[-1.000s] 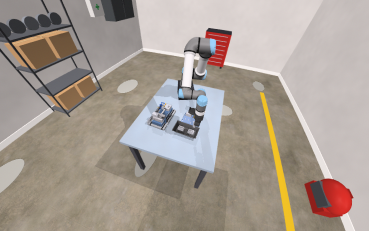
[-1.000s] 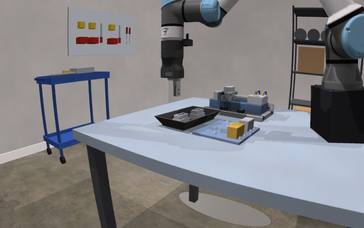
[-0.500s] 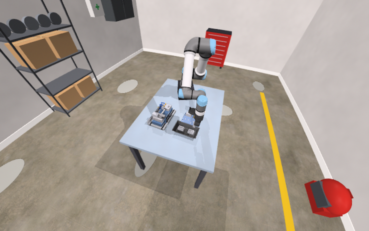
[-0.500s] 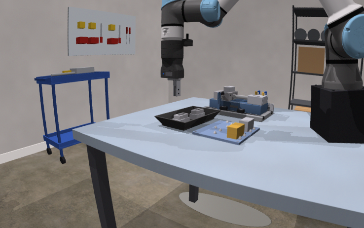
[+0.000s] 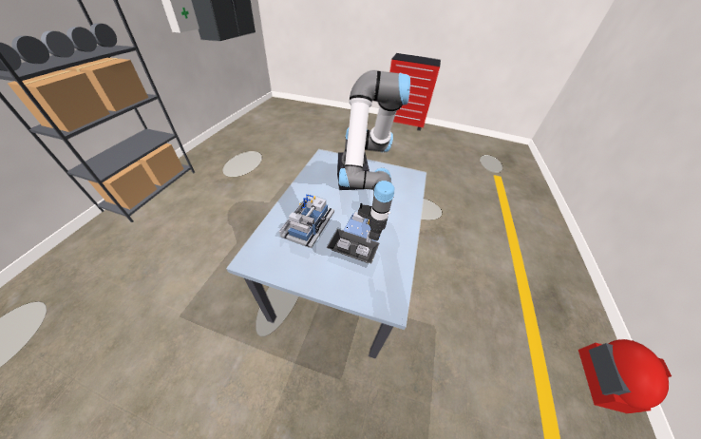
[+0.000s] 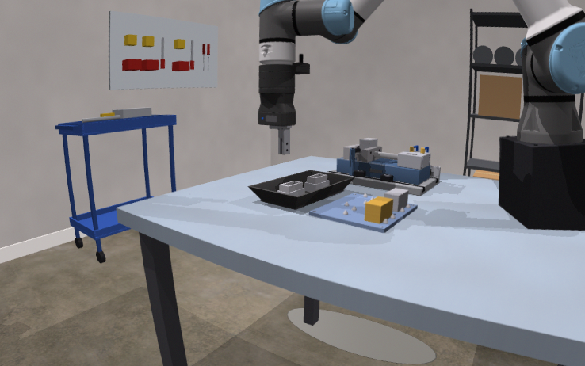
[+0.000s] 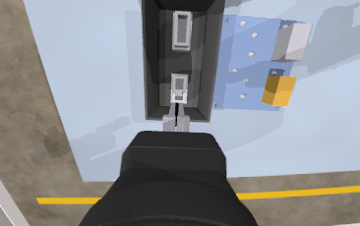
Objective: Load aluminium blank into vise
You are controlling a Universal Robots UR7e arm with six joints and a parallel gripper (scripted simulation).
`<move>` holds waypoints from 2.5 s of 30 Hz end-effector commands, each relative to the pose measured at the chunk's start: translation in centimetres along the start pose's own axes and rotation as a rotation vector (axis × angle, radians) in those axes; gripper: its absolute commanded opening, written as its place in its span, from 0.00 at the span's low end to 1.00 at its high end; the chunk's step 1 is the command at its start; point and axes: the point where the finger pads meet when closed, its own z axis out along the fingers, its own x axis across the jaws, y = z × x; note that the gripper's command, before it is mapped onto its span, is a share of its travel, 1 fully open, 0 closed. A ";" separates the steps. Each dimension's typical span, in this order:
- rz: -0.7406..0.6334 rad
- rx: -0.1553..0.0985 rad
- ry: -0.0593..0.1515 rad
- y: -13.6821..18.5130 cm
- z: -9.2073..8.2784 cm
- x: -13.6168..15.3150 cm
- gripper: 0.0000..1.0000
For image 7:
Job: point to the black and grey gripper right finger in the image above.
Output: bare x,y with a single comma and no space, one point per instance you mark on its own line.
182,121

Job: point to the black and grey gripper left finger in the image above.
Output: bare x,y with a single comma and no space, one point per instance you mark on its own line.
169,121

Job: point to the grey metal block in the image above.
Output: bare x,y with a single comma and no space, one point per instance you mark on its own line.
290,43

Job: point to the yellow-orange block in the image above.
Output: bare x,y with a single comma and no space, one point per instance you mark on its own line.
278,90

